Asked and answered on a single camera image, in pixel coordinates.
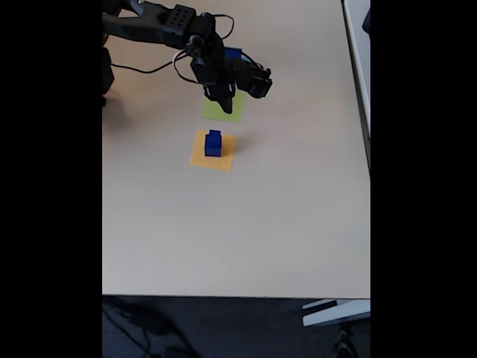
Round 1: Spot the medium blue cube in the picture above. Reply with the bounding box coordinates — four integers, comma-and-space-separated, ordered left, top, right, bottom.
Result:
204, 134, 224, 157

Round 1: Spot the green paper square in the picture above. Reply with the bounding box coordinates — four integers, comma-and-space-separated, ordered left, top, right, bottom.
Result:
202, 91, 247, 124

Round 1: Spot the orange paper square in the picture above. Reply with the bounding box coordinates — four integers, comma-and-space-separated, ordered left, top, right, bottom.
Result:
189, 129, 238, 172

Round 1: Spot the white table foot bar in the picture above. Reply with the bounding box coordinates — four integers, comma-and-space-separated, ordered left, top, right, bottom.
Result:
300, 298, 371, 327

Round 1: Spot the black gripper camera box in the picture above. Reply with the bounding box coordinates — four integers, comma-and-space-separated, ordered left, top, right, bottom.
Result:
244, 66, 274, 100

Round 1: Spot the black floor cable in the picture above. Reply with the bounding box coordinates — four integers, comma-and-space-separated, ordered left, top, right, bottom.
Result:
102, 298, 195, 358

